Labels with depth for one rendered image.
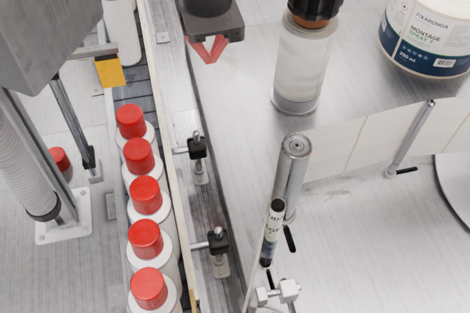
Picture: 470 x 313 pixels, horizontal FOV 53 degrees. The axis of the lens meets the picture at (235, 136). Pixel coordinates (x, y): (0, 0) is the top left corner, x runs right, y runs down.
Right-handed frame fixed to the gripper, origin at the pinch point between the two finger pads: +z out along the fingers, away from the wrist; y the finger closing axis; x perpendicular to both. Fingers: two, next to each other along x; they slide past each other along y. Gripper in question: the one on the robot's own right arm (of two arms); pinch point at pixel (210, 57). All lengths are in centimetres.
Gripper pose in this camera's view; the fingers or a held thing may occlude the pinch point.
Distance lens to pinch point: 62.8
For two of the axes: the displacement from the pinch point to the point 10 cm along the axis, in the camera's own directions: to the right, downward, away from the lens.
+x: -9.7, 2.0, -1.5
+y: -2.5, -7.9, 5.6
